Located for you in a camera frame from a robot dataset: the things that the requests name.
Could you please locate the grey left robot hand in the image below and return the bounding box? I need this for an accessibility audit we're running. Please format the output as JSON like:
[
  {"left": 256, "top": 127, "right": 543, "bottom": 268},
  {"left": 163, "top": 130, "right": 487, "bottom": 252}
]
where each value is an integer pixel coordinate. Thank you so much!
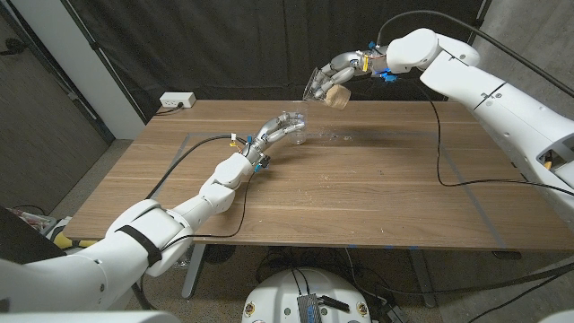
[{"left": 244, "top": 111, "right": 309, "bottom": 165}]

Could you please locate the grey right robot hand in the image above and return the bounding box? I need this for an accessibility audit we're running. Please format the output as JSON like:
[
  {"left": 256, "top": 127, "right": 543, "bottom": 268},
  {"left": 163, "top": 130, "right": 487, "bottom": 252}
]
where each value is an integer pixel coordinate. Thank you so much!
[{"left": 311, "top": 49, "right": 387, "bottom": 100}]

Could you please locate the clear plastic cup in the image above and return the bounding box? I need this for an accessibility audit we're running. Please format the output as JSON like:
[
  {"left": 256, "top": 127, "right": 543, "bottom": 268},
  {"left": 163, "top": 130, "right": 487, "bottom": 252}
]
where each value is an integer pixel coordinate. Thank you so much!
[
  {"left": 282, "top": 100, "right": 309, "bottom": 145},
  {"left": 302, "top": 66, "right": 352, "bottom": 111}
]

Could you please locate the brown granulated sugar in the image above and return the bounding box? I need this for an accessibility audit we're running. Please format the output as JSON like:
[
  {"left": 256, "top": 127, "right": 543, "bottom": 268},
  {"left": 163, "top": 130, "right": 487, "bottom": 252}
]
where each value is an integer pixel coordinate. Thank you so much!
[{"left": 323, "top": 84, "right": 352, "bottom": 111}]

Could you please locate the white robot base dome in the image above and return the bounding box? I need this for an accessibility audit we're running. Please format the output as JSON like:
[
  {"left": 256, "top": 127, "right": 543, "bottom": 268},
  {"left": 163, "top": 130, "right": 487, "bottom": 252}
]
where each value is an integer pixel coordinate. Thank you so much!
[{"left": 240, "top": 267, "right": 372, "bottom": 323}]

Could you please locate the white power strip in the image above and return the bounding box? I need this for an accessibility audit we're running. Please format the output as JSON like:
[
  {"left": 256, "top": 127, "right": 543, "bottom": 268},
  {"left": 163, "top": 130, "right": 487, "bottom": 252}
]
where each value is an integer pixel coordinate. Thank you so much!
[{"left": 159, "top": 92, "right": 197, "bottom": 109}]

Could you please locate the black backdrop curtain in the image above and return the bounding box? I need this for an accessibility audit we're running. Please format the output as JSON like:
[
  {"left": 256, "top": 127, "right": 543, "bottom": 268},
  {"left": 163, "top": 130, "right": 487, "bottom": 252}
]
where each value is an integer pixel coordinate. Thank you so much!
[{"left": 60, "top": 0, "right": 490, "bottom": 122}]

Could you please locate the black round floor fan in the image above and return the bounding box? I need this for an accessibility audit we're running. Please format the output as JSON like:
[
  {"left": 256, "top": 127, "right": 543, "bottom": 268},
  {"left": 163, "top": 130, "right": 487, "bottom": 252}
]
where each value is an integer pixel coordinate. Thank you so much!
[{"left": 202, "top": 244, "right": 237, "bottom": 265}]

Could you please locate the black backdrop stand pole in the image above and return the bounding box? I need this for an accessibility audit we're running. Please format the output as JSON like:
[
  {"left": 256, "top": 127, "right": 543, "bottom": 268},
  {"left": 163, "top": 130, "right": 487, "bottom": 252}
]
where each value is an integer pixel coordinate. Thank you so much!
[
  {"left": 443, "top": 0, "right": 492, "bottom": 102},
  {"left": 60, "top": 0, "right": 149, "bottom": 125}
]

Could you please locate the grey metal table leg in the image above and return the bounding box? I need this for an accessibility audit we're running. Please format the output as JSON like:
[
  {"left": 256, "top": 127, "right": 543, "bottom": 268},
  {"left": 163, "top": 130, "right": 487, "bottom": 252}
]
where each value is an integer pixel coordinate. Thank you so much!
[
  {"left": 407, "top": 249, "right": 439, "bottom": 310},
  {"left": 181, "top": 243, "right": 207, "bottom": 300}
]

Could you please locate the grey finned electronics box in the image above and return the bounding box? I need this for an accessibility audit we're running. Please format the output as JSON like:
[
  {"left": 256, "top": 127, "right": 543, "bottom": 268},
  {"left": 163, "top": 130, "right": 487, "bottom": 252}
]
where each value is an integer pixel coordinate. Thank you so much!
[{"left": 297, "top": 293, "right": 323, "bottom": 323}]

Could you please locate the black connector block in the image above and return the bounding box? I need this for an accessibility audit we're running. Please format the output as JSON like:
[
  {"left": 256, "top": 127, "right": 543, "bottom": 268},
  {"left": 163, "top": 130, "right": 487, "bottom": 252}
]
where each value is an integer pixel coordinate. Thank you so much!
[{"left": 318, "top": 294, "right": 351, "bottom": 314}]

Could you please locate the yellow floor item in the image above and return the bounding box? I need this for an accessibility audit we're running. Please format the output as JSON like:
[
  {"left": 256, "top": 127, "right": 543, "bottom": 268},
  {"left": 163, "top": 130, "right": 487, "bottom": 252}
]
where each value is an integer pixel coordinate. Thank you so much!
[{"left": 53, "top": 232, "right": 98, "bottom": 250}]

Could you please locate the printed clutter bag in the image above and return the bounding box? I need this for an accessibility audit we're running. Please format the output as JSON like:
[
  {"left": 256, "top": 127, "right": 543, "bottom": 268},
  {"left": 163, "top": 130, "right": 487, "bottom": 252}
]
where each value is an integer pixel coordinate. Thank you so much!
[{"left": 17, "top": 208, "right": 57, "bottom": 232}]

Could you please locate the white robot torso edge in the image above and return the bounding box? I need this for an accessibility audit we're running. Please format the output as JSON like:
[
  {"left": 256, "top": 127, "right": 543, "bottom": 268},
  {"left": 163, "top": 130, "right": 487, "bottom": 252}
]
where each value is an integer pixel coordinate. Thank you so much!
[{"left": 0, "top": 310, "right": 181, "bottom": 323}]

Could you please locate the black chair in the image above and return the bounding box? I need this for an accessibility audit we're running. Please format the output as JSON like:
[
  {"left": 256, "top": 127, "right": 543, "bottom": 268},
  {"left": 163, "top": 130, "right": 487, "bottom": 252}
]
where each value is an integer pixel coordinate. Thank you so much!
[{"left": 0, "top": 205, "right": 66, "bottom": 266}]

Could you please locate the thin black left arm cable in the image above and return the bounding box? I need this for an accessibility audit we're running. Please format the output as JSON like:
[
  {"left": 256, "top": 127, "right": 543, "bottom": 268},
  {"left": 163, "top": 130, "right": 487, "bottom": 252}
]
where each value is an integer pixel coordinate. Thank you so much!
[{"left": 134, "top": 170, "right": 259, "bottom": 310}]

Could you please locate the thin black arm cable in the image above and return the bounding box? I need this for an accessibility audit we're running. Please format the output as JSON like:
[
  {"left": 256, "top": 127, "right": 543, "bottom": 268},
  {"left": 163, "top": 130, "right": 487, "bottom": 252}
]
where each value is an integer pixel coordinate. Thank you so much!
[
  {"left": 401, "top": 75, "right": 574, "bottom": 197},
  {"left": 134, "top": 170, "right": 259, "bottom": 310}
]

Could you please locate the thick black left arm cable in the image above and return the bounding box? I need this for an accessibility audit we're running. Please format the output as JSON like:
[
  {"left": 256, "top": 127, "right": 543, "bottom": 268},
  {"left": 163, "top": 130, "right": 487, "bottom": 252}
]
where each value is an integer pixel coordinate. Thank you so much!
[{"left": 143, "top": 134, "right": 248, "bottom": 201}]

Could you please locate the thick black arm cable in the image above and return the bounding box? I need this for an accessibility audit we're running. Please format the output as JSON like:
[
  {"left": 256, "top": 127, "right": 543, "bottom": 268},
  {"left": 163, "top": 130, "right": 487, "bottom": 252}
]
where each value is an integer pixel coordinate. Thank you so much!
[
  {"left": 143, "top": 134, "right": 248, "bottom": 201},
  {"left": 376, "top": 9, "right": 574, "bottom": 297}
]

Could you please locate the black power cord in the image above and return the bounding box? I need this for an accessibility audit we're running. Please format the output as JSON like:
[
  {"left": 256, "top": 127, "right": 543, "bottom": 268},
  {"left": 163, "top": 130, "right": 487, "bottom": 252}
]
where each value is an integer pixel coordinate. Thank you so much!
[{"left": 154, "top": 102, "right": 185, "bottom": 117}]

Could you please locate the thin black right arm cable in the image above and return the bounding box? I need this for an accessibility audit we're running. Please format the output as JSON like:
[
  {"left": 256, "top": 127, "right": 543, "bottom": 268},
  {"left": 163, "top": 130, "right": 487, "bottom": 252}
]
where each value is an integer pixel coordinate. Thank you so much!
[{"left": 401, "top": 75, "right": 574, "bottom": 197}]

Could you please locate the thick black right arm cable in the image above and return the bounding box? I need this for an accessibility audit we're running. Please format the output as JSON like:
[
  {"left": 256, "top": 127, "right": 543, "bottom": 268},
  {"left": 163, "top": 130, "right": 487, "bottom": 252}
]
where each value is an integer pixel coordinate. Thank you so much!
[{"left": 376, "top": 9, "right": 574, "bottom": 297}]

